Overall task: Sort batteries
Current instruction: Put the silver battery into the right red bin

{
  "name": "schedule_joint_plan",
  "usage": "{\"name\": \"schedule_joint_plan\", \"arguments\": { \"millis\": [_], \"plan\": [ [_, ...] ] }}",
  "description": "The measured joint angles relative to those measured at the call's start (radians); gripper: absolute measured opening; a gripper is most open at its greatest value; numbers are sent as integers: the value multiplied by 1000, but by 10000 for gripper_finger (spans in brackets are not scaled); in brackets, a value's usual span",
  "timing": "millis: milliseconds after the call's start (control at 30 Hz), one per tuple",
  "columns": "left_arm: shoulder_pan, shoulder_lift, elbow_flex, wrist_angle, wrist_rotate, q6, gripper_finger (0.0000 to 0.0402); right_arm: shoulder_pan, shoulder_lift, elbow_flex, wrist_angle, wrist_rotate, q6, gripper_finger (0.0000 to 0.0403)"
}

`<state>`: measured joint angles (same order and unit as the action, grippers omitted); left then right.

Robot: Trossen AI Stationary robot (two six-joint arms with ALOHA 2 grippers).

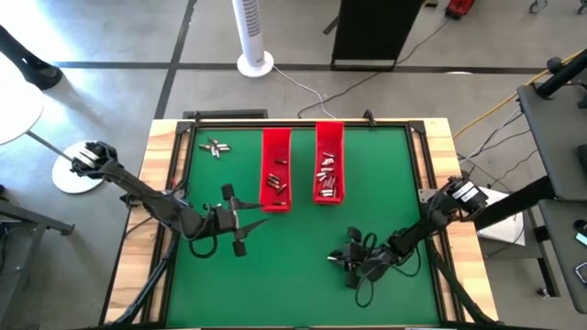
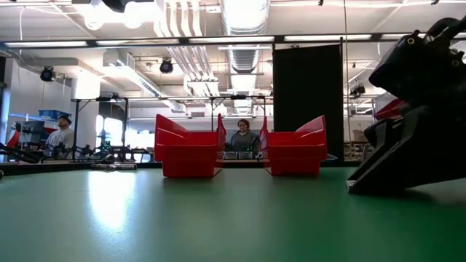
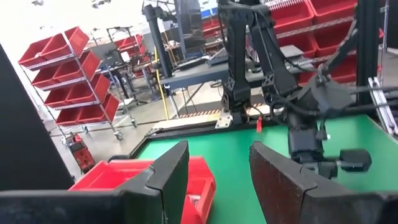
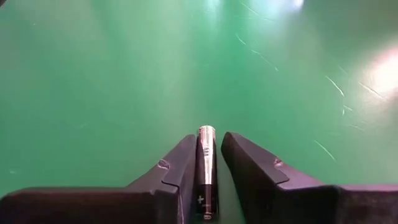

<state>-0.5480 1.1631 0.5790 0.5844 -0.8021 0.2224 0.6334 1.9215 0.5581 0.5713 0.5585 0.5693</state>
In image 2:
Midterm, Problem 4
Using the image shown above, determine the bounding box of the green table mat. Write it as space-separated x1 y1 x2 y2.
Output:
0 165 466 262

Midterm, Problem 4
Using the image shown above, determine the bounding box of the distant black metal frame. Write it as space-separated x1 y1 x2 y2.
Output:
71 95 269 161

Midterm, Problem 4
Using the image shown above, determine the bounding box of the grey equipment box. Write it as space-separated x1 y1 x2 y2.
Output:
16 121 45 145

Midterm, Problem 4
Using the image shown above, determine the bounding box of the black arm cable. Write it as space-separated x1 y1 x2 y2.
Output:
0 142 41 164
424 16 466 41

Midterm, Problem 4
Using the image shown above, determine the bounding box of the red cable tag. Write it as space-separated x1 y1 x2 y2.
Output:
7 130 21 148

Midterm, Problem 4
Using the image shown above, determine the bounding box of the red storage bin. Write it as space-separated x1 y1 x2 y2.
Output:
374 98 407 121

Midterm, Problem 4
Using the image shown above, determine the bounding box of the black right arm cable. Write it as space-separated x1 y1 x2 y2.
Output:
424 16 466 41

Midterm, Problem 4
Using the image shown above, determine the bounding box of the red plastic bin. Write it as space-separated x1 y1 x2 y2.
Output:
154 114 226 178
258 115 328 178

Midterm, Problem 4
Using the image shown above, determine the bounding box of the silver ventilation duct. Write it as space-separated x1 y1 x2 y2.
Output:
220 0 272 117

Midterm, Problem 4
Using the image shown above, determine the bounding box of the person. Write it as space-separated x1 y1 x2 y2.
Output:
45 113 76 160
225 118 261 160

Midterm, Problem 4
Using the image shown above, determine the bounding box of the black overhead frame bar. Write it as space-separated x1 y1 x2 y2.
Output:
0 33 412 49

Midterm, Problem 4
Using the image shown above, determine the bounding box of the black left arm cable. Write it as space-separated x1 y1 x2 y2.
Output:
0 142 41 164

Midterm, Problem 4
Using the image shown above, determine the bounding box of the black dome camera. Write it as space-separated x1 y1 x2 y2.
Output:
159 57 174 74
39 65 55 83

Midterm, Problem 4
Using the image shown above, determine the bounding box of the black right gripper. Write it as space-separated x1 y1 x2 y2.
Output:
346 31 466 196

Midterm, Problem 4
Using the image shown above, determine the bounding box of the black standing panel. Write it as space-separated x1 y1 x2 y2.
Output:
272 43 345 161

